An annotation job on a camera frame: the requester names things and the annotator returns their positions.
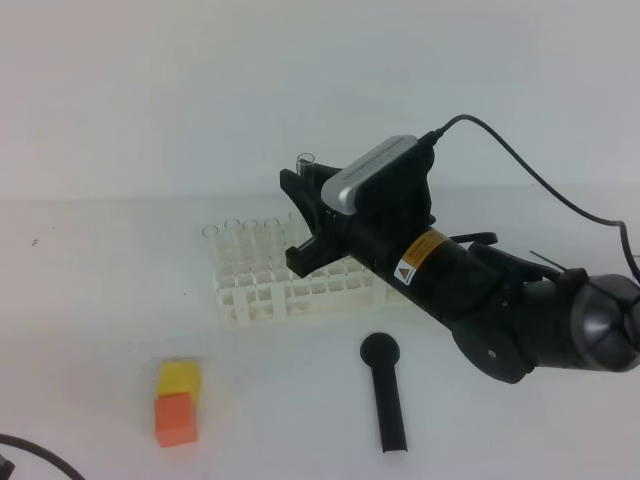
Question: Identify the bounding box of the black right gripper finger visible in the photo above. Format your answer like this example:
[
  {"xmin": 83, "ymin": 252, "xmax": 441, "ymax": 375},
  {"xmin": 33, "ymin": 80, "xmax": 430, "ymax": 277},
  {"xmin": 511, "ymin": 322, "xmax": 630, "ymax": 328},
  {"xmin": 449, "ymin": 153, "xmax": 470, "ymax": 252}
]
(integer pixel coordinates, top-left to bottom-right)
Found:
[{"xmin": 279, "ymin": 163, "xmax": 344, "ymax": 240}]

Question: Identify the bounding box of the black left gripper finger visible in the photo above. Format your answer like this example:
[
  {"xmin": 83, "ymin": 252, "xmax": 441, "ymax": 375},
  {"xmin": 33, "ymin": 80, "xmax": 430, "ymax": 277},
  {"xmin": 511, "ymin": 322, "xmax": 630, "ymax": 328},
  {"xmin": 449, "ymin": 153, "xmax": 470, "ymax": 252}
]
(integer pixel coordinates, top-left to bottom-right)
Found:
[{"xmin": 285, "ymin": 232, "xmax": 348, "ymax": 277}]

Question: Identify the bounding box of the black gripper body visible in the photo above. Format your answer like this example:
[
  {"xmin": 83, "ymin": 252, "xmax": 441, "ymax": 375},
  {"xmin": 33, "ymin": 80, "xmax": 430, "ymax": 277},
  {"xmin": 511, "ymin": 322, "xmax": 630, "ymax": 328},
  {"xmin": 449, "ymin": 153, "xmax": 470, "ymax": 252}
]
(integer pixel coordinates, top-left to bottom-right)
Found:
[{"xmin": 334, "ymin": 149, "xmax": 480, "ymax": 324}]

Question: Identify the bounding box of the clear glass test tube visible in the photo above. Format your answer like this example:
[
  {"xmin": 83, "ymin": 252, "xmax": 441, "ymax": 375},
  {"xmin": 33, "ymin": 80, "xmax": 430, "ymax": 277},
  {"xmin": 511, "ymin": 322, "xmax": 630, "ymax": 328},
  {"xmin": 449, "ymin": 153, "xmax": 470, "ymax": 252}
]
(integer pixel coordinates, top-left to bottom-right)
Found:
[{"xmin": 296, "ymin": 152, "xmax": 315, "ymax": 187}]

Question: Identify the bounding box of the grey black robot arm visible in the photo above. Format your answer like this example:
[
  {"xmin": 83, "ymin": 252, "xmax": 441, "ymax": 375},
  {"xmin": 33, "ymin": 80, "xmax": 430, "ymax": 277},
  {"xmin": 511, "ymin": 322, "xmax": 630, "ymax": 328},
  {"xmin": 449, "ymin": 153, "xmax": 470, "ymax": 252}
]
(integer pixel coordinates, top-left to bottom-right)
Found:
[{"xmin": 280, "ymin": 147, "xmax": 639, "ymax": 384}]

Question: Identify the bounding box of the white test tube rack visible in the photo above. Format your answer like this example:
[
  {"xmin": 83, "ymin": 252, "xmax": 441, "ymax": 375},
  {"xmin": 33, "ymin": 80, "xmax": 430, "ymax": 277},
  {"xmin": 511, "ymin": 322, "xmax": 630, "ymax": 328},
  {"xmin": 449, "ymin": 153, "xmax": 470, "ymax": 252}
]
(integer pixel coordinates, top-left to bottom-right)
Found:
[{"xmin": 203, "ymin": 212, "xmax": 416, "ymax": 331}]

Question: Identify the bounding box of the black plastic scoop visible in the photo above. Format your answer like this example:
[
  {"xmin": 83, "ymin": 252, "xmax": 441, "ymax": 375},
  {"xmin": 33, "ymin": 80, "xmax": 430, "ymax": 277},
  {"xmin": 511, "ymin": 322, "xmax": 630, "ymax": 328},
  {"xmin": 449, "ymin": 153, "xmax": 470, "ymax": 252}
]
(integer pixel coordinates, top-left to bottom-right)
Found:
[{"xmin": 360, "ymin": 332, "xmax": 408, "ymax": 453}]

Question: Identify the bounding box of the yellow foam cube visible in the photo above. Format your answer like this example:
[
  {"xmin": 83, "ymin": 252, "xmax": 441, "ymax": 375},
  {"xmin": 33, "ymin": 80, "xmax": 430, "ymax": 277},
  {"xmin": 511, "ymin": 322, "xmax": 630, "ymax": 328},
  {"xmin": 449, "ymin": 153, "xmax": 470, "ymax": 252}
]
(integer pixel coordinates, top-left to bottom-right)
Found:
[{"xmin": 156, "ymin": 360, "xmax": 201, "ymax": 404}]

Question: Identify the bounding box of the orange foam cube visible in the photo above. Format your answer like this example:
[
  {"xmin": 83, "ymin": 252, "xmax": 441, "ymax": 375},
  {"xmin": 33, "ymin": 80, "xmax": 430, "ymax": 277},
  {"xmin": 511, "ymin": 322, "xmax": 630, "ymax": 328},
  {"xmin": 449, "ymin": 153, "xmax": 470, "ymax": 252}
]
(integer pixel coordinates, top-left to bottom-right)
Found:
[{"xmin": 154, "ymin": 393, "xmax": 198, "ymax": 448}]

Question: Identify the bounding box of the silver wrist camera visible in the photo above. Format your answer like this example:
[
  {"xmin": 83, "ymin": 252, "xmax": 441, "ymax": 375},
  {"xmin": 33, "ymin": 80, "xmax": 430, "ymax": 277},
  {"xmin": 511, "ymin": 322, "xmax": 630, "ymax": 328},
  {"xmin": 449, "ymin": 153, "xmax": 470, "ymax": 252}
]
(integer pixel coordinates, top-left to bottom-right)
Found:
[{"xmin": 321, "ymin": 135, "xmax": 418, "ymax": 215}]

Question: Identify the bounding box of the black camera cable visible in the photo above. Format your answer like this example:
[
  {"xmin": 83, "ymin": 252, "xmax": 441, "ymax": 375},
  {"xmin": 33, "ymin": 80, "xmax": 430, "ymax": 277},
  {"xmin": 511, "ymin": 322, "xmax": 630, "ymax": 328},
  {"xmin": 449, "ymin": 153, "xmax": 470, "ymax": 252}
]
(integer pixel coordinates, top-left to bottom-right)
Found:
[{"xmin": 419, "ymin": 114, "xmax": 640, "ymax": 286}]

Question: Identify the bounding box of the black cable tie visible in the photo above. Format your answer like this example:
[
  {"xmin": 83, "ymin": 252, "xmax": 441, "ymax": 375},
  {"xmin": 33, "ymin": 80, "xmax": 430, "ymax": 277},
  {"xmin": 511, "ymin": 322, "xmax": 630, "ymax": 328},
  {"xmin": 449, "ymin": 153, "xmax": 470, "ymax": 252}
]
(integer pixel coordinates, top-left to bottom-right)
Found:
[{"xmin": 529, "ymin": 250, "xmax": 576, "ymax": 281}]

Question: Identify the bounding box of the black cable bottom left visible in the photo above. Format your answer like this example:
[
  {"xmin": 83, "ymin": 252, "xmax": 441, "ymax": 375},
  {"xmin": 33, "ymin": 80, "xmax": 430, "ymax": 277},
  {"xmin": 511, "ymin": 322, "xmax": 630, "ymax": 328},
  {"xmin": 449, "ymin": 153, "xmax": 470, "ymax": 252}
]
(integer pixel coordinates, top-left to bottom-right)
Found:
[{"xmin": 0, "ymin": 433, "xmax": 86, "ymax": 480}]

